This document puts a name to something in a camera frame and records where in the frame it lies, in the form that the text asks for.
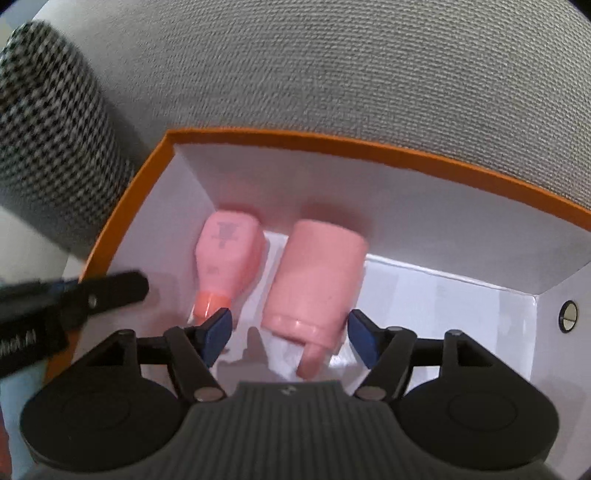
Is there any pink cylindrical jar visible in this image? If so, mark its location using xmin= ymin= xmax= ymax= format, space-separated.
xmin=261 ymin=219 xmax=369 ymax=380

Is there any light blue cloth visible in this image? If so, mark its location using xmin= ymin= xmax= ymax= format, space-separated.
xmin=0 ymin=364 xmax=51 ymax=418

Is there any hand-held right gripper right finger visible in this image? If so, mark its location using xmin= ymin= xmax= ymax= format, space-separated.
xmin=348 ymin=310 xmax=491 ymax=401

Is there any pink bottle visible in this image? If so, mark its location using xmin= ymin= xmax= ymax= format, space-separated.
xmin=191 ymin=210 xmax=267 ymax=330

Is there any orange cardboard box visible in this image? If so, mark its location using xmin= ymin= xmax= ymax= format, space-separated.
xmin=44 ymin=127 xmax=591 ymax=416

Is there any houndstooth cushion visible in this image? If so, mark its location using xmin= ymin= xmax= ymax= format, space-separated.
xmin=0 ymin=21 xmax=137 ymax=259

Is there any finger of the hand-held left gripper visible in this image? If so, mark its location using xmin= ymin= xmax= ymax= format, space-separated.
xmin=58 ymin=271 xmax=149 ymax=330

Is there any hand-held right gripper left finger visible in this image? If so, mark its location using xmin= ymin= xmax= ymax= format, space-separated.
xmin=111 ymin=308 xmax=233 ymax=401

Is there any grey fabric sofa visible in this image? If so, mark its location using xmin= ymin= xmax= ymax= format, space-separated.
xmin=0 ymin=0 xmax=591 ymax=324

